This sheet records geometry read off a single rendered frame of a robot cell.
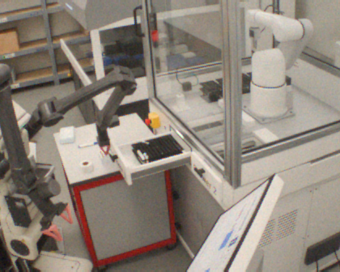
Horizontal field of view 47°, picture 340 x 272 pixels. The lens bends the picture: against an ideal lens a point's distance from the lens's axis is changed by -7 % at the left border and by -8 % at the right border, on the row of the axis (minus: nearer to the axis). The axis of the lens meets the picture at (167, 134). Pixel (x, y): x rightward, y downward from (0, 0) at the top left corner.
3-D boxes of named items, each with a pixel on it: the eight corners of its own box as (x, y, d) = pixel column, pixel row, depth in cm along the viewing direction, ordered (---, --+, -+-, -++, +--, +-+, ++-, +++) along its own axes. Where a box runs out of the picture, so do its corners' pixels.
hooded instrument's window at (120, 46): (98, 95, 277) (89, 31, 255) (61, 39, 424) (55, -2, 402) (244, 63, 311) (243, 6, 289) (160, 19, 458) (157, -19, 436)
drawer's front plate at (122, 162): (129, 185, 199) (125, 167, 193) (112, 157, 223) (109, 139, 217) (132, 184, 199) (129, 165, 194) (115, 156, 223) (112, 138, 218)
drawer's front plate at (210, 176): (218, 202, 182) (218, 182, 177) (191, 170, 206) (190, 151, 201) (222, 201, 183) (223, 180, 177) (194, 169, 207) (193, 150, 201)
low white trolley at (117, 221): (95, 278, 250) (70, 183, 214) (75, 222, 302) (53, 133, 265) (179, 252, 268) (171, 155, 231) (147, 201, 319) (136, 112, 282)
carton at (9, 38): (-10, 57, 517) (-14, 37, 503) (-7, 51, 544) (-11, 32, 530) (19, 51, 525) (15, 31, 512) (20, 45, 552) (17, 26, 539)
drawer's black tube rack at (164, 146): (143, 171, 205) (142, 160, 202) (132, 155, 220) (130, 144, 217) (184, 159, 212) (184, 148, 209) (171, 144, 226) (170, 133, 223)
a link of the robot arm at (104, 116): (119, 68, 181) (128, 88, 178) (130, 66, 184) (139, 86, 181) (92, 115, 215) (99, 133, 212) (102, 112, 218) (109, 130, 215)
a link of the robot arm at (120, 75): (123, 57, 173) (132, 77, 171) (130, 70, 186) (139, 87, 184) (33, 104, 175) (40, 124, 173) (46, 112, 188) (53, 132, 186)
